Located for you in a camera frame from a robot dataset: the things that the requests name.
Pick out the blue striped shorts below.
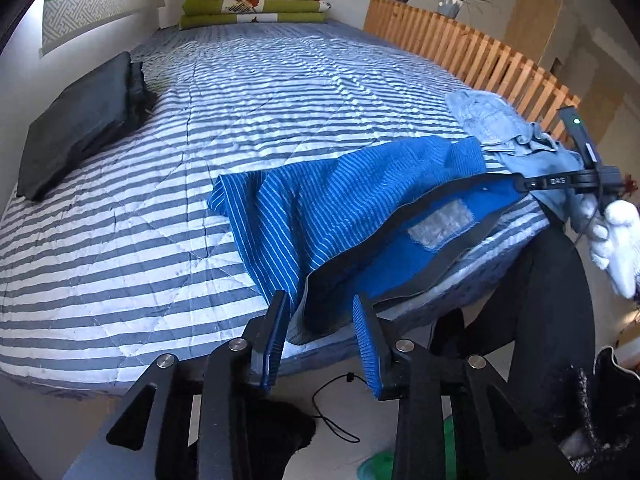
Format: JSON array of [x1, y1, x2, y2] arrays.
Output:
[[207, 138, 525, 346]]

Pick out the white gloved right hand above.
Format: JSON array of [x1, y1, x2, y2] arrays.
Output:
[[580, 195, 639, 300]]

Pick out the light blue denim jacket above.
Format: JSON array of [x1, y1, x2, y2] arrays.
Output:
[[444, 89, 601, 221]]

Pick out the black trouser leg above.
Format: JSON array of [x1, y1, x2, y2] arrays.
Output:
[[429, 209, 601, 461]]

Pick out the blue white striped bedspread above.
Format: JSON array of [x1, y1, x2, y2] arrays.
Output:
[[0, 20, 551, 401]]

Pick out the wooden door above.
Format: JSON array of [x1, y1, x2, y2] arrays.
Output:
[[503, 0, 564, 64]]

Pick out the folded black garment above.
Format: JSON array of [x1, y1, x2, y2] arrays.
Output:
[[16, 51, 157, 202]]

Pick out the green folded blanket lower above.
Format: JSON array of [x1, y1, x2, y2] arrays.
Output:
[[179, 12, 326, 30]]

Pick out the green folded blanket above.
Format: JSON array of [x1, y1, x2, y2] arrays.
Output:
[[182, 0, 331, 16], [179, 12, 326, 30]]

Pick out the green folded blanket upper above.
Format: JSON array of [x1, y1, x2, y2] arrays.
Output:
[[182, 0, 331, 16]]

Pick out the black floor cable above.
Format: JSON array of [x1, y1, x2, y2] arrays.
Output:
[[310, 372, 362, 444]]

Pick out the wooden slatted bed rail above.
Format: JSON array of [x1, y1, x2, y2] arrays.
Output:
[[363, 0, 580, 144]]

